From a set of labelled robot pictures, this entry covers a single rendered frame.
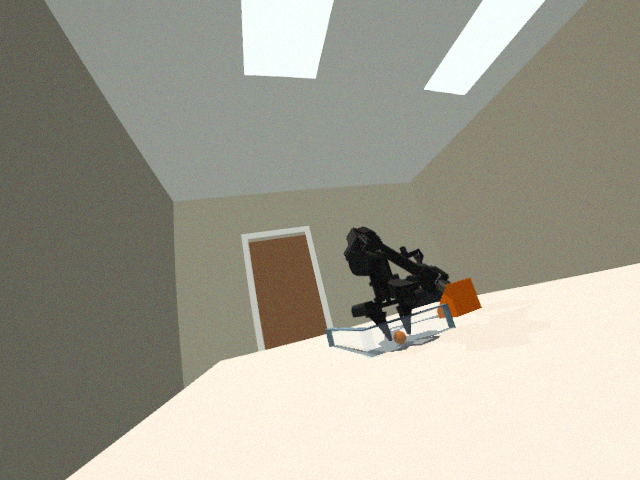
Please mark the low clear corner walls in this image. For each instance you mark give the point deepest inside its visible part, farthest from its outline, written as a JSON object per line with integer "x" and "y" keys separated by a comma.
{"x": 392, "y": 336}

